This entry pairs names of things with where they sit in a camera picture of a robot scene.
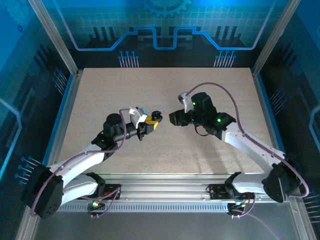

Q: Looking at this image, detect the black earbud charging case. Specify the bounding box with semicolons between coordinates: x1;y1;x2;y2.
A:
151;109;164;124

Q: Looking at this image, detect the grey metal plate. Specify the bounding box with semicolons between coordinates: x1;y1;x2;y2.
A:
29;211;305;240

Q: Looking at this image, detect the aluminium side frame rail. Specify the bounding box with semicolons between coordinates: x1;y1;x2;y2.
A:
41;69;85;176
251;67;287;157

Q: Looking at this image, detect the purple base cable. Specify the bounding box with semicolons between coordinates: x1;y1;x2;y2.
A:
79;187;123;220
227;192;282;240

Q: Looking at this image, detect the grey slotted cable duct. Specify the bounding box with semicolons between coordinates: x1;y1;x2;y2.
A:
56;201;230;214

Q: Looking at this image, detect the aluminium frame post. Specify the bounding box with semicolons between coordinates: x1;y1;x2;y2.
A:
251;0;301;74
27;0;84;76

